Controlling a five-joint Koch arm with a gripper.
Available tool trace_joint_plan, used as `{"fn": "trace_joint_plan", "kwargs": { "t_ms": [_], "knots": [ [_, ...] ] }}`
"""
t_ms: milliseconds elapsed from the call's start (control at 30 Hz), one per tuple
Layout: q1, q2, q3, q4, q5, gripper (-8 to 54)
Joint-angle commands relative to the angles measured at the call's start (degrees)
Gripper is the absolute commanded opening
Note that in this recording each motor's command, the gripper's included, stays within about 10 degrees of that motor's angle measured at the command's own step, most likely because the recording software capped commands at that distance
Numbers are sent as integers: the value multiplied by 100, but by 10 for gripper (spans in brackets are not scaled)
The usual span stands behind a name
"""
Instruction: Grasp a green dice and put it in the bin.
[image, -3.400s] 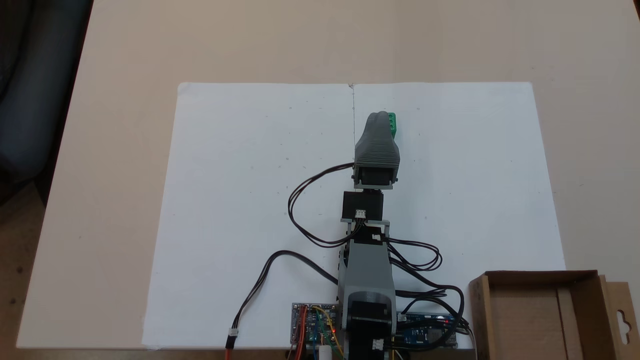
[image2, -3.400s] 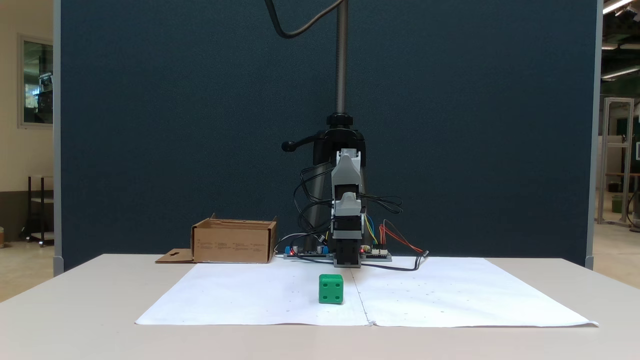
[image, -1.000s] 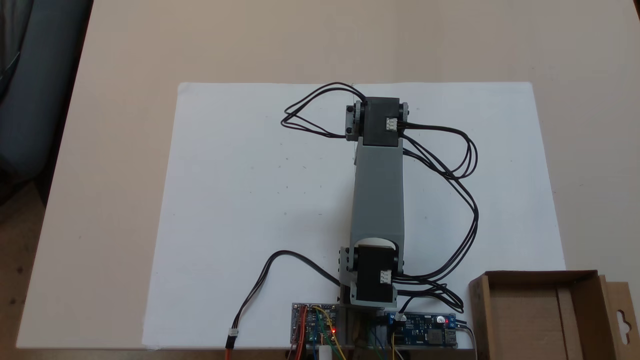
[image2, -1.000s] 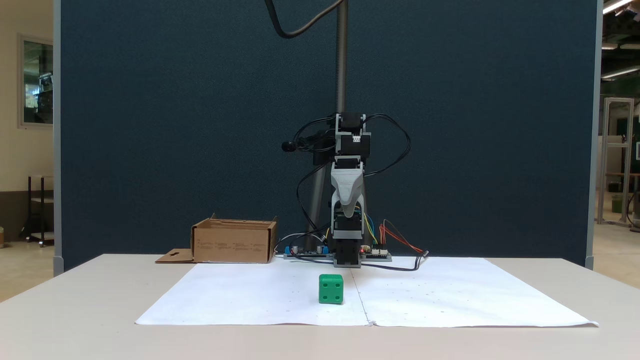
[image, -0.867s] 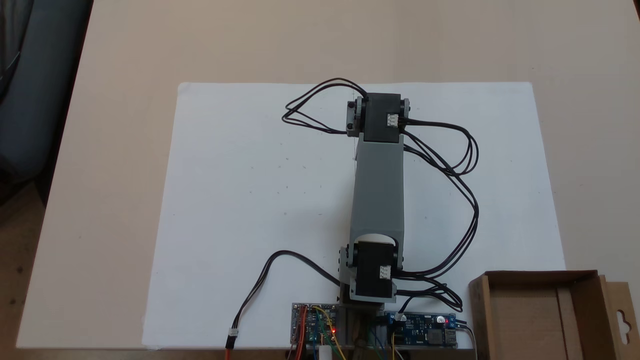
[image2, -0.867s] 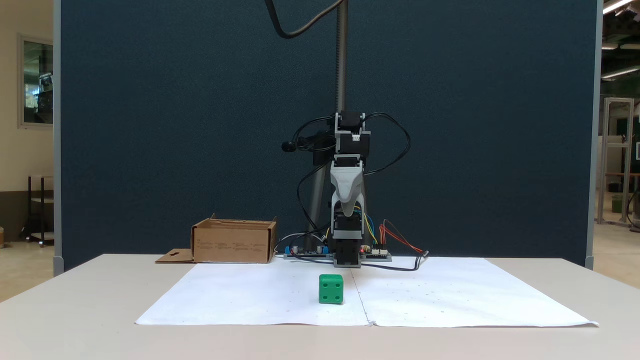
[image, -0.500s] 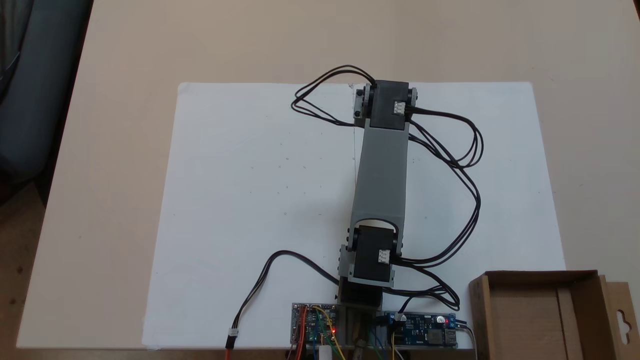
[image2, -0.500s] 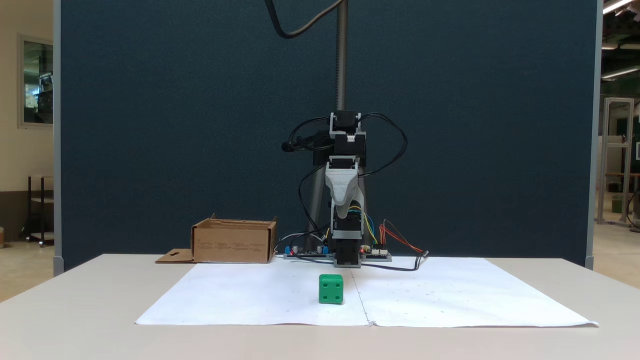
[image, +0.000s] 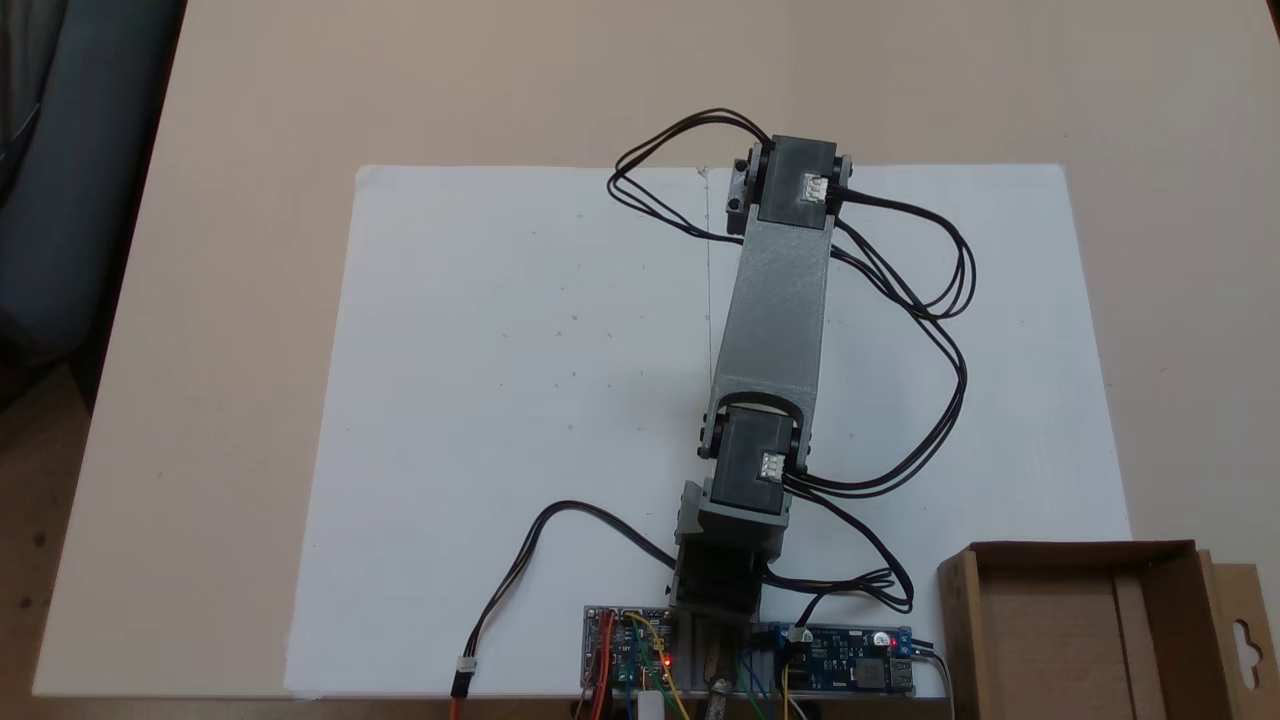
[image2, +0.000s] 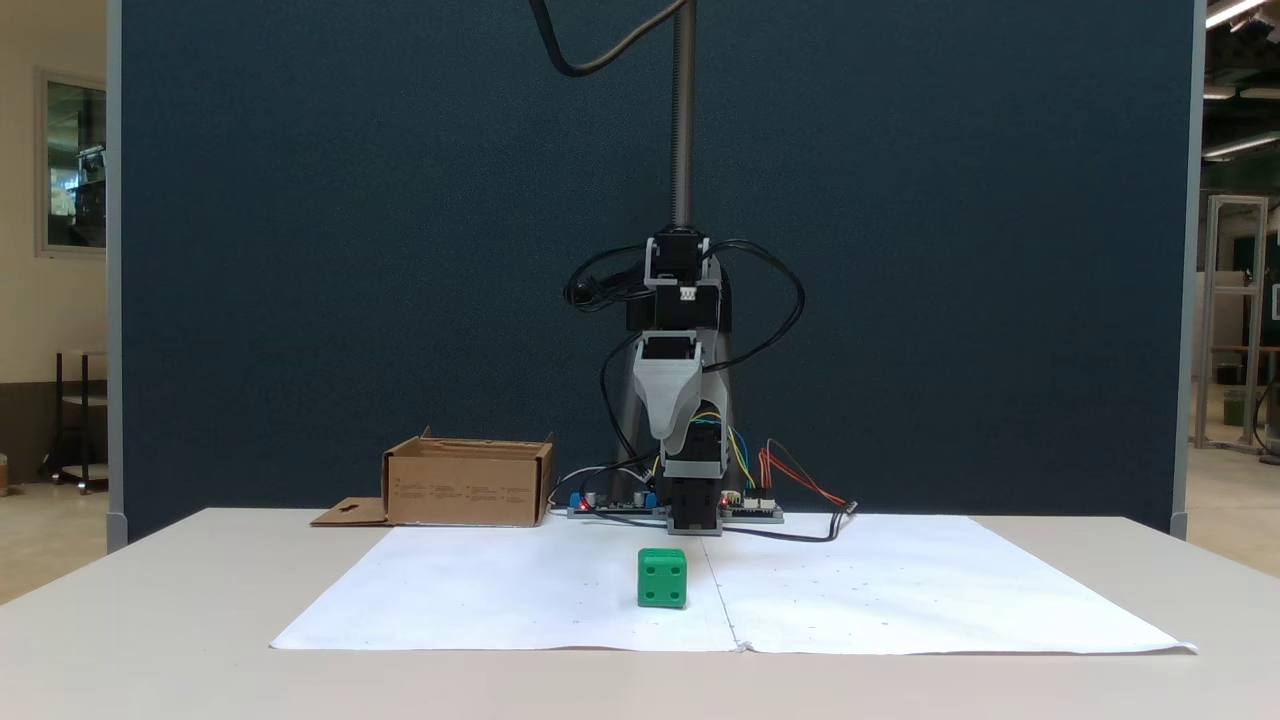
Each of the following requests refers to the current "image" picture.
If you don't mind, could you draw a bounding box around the yellow jumper wire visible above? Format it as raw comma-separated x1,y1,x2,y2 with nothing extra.
622,612,691,720

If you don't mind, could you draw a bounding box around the thin black wrist wire loop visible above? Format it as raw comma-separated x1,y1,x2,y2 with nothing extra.
607,108,773,246

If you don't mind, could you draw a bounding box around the black base motor wire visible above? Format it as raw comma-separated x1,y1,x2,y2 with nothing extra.
765,485,916,616

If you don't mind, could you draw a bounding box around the white paper sheet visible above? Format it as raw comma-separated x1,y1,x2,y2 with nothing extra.
283,163,1134,699

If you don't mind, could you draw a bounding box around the blue power circuit board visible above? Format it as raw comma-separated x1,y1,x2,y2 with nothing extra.
765,623,916,694

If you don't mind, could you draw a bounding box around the motor controller circuit board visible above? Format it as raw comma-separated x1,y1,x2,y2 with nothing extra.
583,605,681,691

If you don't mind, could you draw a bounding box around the dark grey chair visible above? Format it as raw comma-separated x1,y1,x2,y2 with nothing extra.
0,0,186,411

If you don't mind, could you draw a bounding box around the black cable with white connector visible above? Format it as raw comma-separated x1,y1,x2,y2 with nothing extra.
455,500,679,691

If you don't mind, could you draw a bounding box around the brown cardboard box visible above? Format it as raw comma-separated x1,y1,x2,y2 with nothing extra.
937,540,1280,720

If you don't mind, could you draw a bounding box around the long black motor wire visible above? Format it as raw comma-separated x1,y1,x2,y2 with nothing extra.
790,185,978,498

